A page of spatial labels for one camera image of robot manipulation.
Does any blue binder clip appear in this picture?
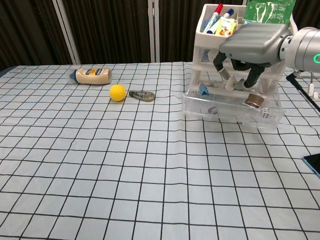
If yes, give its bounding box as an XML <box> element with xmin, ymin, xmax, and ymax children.
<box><xmin>198</xmin><ymin>83</ymin><xmax>210</xmax><ymax>96</ymax></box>

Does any blue cap whiteboard marker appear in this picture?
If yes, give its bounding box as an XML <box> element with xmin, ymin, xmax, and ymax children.
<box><xmin>221</xmin><ymin>8</ymin><xmax>235</xmax><ymax>20</ymax></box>

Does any white plastic drawer organizer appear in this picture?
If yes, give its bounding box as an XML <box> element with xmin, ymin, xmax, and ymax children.
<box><xmin>187</xmin><ymin>3</ymin><xmax>297</xmax><ymax>101</ymax></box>

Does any red cap whiteboard marker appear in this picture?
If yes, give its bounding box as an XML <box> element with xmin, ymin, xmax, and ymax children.
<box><xmin>202</xmin><ymin>3</ymin><xmax>225</xmax><ymax>34</ymax></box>

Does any black folding screen white frame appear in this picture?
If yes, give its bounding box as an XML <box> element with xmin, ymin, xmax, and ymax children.
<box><xmin>0</xmin><ymin>0</ymin><xmax>320</xmax><ymax>72</ymax></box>

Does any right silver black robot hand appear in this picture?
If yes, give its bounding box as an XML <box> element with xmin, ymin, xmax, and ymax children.
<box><xmin>212</xmin><ymin>23</ymin><xmax>292</xmax><ymax>91</ymax></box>

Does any brown small packet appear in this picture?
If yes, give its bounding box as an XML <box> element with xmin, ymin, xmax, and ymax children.
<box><xmin>244</xmin><ymin>92</ymin><xmax>265</xmax><ymax>108</ymax></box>

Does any mayonnaise squeeze bottle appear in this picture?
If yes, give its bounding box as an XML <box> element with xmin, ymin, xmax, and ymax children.
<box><xmin>68</xmin><ymin>67</ymin><xmax>113</xmax><ymax>86</ymax></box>

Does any metal wire stand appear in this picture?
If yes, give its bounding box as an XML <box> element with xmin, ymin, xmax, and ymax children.
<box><xmin>308</xmin><ymin>71</ymin><xmax>320</xmax><ymax>100</ymax></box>

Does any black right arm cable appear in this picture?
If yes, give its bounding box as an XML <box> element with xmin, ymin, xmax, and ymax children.
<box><xmin>285</xmin><ymin>71</ymin><xmax>320</xmax><ymax>113</ymax></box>

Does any black smartphone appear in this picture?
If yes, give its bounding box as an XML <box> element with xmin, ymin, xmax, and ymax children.
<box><xmin>302</xmin><ymin>153</ymin><xmax>320</xmax><ymax>179</ymax></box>

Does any green printed packet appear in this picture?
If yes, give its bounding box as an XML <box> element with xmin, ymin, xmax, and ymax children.
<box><xmin>244</xmin><ymin>0</ymin><xmax>296</xmax><ymax>26</ymax></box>

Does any yellow ball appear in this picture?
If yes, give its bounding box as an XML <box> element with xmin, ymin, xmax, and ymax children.
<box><xmin>109</xmin><ymin>84</ymin><xmax>127</xmax><ymax>102</ymax></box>

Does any clear plastic drawer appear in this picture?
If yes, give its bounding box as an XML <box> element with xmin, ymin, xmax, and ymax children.
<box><xmin>182</xmin><ymin>81</ymin><xmax>286</xmax><ymax>130</ymax></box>

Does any white black checkered tablecloth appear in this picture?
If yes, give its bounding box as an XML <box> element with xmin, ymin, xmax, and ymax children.
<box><xmin>0</xmin><ymin>61</ymin><xmax>320</xmax><ymax>240</ymax></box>

